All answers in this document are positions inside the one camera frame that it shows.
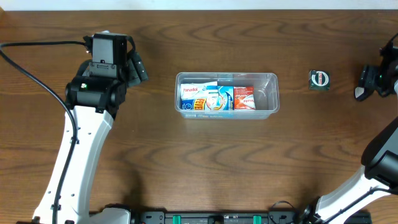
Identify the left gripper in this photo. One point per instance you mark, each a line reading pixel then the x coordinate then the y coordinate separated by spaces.
pixel 137 70

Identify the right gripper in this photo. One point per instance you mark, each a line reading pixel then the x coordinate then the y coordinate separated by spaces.
pixel 369 76

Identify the dark bottle white cap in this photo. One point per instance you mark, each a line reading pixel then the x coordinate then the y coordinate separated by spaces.
pixel 361 93

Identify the white Panadol box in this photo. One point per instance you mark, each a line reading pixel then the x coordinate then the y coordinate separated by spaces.
pixel 196 90

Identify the blue medicine box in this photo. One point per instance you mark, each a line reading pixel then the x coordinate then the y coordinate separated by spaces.
pixel 220 98

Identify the red Panadol ActiFast box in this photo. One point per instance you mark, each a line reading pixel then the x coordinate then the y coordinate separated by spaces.
pixel 244 98

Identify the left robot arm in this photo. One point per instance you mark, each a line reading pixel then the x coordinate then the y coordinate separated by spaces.
pixel 92 101

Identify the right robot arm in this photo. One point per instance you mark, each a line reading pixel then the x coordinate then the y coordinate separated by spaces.
pixel 377 176

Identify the clear plastic container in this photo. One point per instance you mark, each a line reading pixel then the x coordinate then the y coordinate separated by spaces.
pixel 266 94

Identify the green Zam-Buk box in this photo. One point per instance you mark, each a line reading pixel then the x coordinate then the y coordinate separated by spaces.
pixel 318 80

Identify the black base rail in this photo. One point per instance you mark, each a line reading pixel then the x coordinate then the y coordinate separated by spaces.
pixel 283 217

